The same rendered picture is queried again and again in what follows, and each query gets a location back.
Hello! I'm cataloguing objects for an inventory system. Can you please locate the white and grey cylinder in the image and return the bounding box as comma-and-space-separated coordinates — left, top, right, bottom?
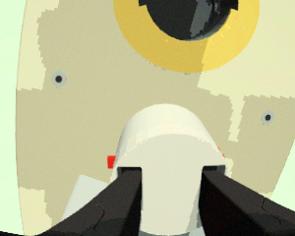
107, 103, 231, 236

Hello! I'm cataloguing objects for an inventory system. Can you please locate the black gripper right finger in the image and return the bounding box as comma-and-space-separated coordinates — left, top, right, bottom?
198, 166, 295, 236

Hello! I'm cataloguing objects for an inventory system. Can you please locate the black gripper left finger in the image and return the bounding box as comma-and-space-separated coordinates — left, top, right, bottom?
36, 166, 143, 236

